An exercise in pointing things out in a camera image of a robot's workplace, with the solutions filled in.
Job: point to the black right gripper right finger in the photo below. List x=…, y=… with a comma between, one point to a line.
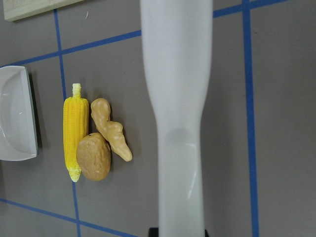
x=206, y=233

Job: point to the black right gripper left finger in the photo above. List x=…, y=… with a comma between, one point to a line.
x=153, y=232

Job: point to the brown toy potato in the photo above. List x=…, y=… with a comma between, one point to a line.
x=94, y=157

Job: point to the tan toy ginger root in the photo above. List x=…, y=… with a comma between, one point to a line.
x=112, y=131

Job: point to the yellow toy corn cob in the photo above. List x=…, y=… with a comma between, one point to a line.
x=75, y=128

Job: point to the beige dustpan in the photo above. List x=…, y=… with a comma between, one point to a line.
x=18, y=135

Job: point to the white hand brush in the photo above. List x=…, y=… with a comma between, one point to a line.
x=177, y=51

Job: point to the wooden cutting board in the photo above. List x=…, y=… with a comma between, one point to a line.
x=20, y=9

